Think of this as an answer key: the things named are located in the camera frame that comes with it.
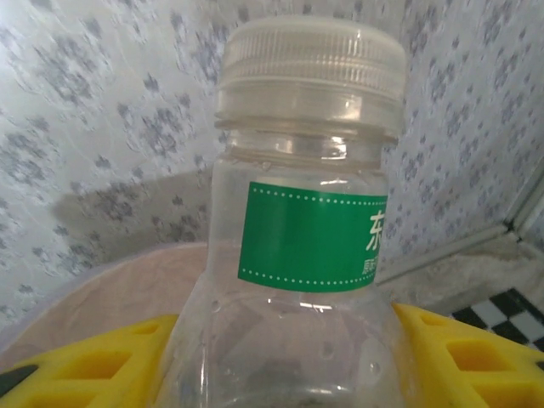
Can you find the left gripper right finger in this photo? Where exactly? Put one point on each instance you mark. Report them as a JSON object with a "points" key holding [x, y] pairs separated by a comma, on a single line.
{"points": [[476, 370]]}

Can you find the clear bottle green label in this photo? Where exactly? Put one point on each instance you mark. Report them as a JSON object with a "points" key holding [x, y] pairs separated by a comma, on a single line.
{"points": [[297, 234]]}

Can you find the black white checkerboard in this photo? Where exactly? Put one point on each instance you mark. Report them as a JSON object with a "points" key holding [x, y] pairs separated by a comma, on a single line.
{"points": [[506, 310]]}

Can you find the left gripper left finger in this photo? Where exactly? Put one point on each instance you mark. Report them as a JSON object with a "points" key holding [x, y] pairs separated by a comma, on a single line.
{"points": [[76, 374]]}

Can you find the pink plastic bin liner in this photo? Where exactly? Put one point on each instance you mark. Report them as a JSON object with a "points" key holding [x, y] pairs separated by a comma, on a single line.
{"points": [[64, 293]]}

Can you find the aluminium frame post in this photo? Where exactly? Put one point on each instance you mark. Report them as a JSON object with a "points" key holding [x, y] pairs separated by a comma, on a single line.
{"points": [[529, 204]]}

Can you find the aluminium table edge rail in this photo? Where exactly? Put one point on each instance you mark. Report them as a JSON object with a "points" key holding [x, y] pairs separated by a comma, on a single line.
{"points": [[446, 251]]}

